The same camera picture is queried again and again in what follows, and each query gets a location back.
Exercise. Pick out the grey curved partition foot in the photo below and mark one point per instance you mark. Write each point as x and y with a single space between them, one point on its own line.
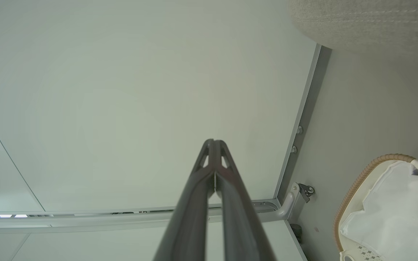
290 203

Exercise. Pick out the white laundry basket wicker rim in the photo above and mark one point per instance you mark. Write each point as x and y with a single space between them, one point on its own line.
367 181

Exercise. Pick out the grey fabric sofa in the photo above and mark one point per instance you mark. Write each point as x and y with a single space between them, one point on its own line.
368 25

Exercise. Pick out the grey partition floor rail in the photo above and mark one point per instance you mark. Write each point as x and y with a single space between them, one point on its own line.
307 108

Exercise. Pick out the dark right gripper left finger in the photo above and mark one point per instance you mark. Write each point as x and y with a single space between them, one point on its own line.
191 217

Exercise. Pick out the white cloth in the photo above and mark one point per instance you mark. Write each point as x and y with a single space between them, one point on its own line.
401 217

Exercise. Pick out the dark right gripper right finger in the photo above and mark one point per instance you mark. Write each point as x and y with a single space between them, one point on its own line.
241 224

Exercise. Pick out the silver rail screw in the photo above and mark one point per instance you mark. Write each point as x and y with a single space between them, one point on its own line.
294 149
299 129

